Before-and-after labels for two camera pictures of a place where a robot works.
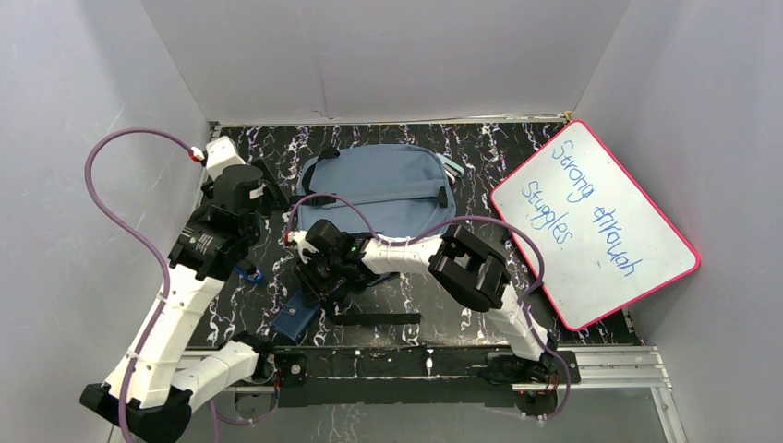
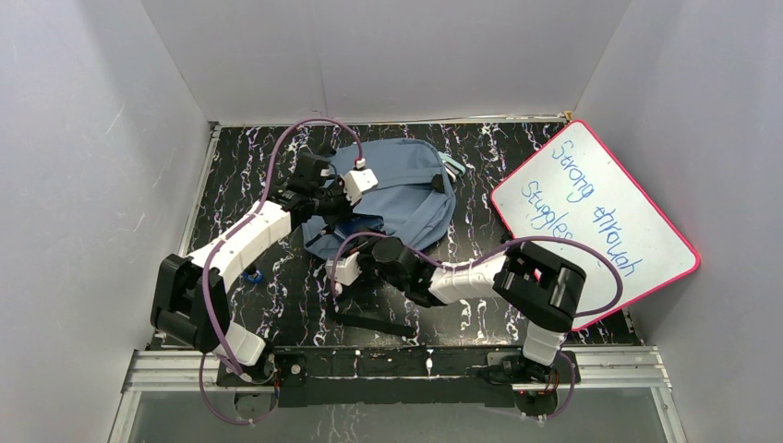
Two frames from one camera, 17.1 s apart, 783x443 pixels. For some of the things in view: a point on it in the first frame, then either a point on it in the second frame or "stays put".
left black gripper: [269, 185] → [333, 199]
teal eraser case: [451, 166] stays put
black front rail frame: [488, 374] stays put
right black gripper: [307, 272] → [367, 246]
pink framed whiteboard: [607, 243] stays put
